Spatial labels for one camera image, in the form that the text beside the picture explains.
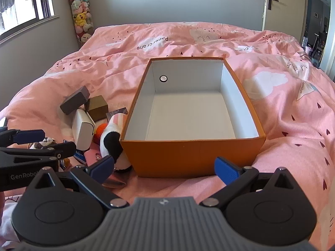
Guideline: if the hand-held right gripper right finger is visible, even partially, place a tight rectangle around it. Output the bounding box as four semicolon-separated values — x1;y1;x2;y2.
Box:
200;156;296;210

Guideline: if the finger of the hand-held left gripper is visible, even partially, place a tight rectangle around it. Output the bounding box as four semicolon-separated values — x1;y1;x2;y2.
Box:
0;129;45;146
0;141;77;163

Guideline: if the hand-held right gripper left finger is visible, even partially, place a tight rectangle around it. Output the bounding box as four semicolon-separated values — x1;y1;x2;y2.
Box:
25;155;129;210

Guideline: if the white case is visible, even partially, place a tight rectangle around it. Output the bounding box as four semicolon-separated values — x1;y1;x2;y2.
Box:
71;109;96;151

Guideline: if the black white panda plush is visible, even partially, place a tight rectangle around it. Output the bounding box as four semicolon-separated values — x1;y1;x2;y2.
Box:
100;113;133;173

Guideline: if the orange crochet toy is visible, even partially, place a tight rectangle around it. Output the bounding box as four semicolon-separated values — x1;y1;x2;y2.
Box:
94;122;108;145

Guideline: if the orange cardboard box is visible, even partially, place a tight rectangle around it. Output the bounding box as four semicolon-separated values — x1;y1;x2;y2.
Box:
120;54;267;179

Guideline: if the dark grey box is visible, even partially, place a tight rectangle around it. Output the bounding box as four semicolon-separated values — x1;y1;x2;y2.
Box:
60;86;90;115

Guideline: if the gold brown box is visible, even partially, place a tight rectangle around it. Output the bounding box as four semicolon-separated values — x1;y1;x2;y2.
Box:
84;95;109;122

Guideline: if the small dog plush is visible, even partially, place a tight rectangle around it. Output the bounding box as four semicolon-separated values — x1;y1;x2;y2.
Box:
29;137;58;150

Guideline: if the blue white card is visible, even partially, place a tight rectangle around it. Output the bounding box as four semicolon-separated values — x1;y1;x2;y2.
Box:
73;150;87;163

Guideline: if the small dark packet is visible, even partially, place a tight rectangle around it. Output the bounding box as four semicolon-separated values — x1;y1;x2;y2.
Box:
106;107;129;119

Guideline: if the column of plush toys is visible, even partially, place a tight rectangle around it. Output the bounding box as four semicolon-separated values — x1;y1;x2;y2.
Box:
65;0;94;45

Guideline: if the window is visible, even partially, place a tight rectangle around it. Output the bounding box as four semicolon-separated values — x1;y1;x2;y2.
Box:
0;0;56;42

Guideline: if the pink printed blanket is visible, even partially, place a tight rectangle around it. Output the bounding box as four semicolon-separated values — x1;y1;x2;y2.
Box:
0;21;335;251

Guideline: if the white door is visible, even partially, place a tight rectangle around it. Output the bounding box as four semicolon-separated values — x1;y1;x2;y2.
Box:
262;0;309;33

